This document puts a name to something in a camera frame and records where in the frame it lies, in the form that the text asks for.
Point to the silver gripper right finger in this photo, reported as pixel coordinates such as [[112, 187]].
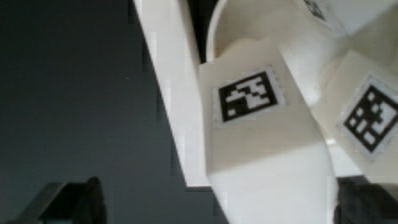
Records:
[[366, 202]]

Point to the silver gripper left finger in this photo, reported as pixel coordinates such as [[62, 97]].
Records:
[[67, 204]]

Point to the white round stool seat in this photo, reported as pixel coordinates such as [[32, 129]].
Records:
[[250, 20]]

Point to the white front fence bar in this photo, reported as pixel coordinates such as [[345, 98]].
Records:
[[165, 22]]

